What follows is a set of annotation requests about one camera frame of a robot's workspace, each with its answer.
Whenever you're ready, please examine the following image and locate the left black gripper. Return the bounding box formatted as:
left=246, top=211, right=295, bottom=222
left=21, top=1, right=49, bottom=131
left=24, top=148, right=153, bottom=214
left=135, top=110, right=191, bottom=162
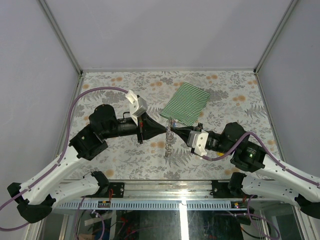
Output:
left=102, top=112, right=168, bottom=144

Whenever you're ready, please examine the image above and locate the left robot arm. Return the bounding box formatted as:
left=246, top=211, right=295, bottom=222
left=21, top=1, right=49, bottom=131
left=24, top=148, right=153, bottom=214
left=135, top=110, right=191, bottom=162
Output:
left=7, top=104, right=166, bottom=224

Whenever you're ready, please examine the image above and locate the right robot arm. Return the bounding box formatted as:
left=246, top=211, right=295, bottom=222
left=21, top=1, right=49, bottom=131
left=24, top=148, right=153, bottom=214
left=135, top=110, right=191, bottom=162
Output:
left=171, top=122, right=320, bottom=219

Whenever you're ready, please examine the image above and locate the green striped cloth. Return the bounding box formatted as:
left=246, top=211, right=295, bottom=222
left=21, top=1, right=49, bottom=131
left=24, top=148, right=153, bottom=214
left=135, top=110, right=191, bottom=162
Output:
left=160, top=82, right=211, bottom=126

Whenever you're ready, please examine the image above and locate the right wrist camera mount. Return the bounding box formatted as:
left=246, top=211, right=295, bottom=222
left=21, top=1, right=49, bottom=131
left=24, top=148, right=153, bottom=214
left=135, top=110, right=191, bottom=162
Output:
left=188, top=130, right=209, bottom=157

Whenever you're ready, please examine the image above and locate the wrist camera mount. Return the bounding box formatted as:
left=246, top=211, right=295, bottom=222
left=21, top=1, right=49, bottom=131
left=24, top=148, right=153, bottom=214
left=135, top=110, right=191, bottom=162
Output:
left=125, top=90, right=148, bottom=126
left=188, top=130, right=209, bottom=157

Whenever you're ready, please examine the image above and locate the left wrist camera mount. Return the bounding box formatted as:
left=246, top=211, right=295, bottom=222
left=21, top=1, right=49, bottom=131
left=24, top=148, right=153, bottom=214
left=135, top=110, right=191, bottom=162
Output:
left=125, top=90, right=148, bottom=126

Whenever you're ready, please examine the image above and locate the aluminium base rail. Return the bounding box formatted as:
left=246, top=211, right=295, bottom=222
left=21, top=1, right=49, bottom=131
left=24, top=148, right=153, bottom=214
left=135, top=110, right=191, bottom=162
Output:
left=36, top=178, right=306, bottom=211

